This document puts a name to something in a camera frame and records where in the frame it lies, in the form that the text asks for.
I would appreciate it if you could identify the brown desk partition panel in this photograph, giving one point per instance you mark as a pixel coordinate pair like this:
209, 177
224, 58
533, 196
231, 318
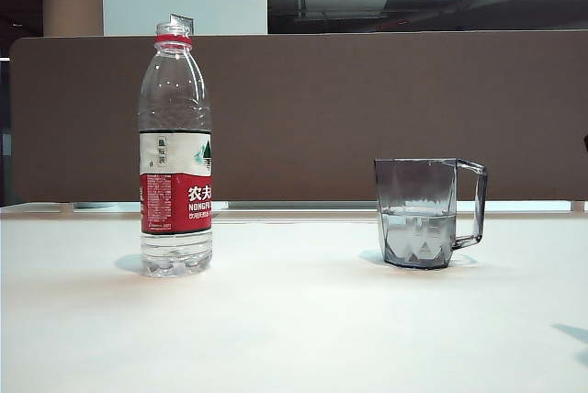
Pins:
367, 99

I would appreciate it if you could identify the beige partition clamp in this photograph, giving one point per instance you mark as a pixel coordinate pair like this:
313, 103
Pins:
66, 208
577, 207

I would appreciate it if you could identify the silver wall plate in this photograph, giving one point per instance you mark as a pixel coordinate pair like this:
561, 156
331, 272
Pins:
184, 21

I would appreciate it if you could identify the grey transparent plastic cup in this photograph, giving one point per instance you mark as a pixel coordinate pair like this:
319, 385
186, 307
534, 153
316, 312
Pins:
413, 227

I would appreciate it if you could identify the clear red-label water bottle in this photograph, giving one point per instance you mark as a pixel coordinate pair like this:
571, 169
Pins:
174, 200

